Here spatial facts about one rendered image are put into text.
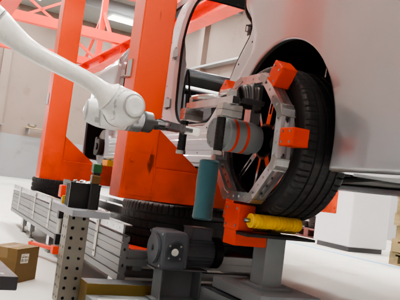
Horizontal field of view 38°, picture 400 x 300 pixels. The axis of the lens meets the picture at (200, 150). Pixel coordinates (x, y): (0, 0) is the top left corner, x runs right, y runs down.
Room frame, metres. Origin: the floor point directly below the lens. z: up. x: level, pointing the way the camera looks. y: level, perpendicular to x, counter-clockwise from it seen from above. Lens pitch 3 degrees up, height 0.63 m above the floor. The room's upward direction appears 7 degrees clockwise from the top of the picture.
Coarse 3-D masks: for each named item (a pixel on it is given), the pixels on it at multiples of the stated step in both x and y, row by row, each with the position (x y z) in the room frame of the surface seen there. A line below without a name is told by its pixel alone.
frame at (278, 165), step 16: (240, 80) 2.50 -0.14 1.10; (256, 80) 2.39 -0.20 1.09; (272, 96) 2.27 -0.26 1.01; (288, 112) 2.20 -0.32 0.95; (224, 160) 2.66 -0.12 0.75; (272, 160) 2.21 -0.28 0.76; (288, 160) 2.21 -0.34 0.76; (224, 176) 2.63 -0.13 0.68; (272, 176) 2.28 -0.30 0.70; (224, 192) 2.52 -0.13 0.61; (240, 192) 2.40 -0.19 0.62; (256, 192) 2.29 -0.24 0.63
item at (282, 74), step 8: (280, 64) 2.24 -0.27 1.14; (288, 64) 2.28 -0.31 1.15; (272, 72) 2.28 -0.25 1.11; (280, 72) 2.23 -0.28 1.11; (288, 72) 2.24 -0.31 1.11; (296, 72) 2.26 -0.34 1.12; (272, 80) 2.28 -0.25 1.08; (280, 80) 2.26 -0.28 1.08; (288, 80) 2.27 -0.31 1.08; (288, 88) 2.29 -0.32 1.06
